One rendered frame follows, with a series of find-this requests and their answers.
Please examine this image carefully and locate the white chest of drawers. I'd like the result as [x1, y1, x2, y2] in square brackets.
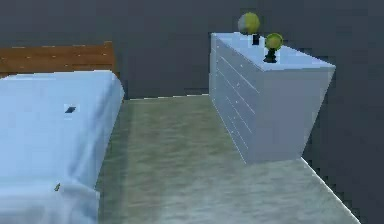
[208, 31, 337, 165]

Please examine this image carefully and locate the yellow-green round table lamp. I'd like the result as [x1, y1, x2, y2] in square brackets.
[237, 12, 261, 46]
[263, 32, 284, 64]

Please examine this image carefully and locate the pale blue bed wooden headboard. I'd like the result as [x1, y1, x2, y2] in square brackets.
[0, 40, 126, 224]

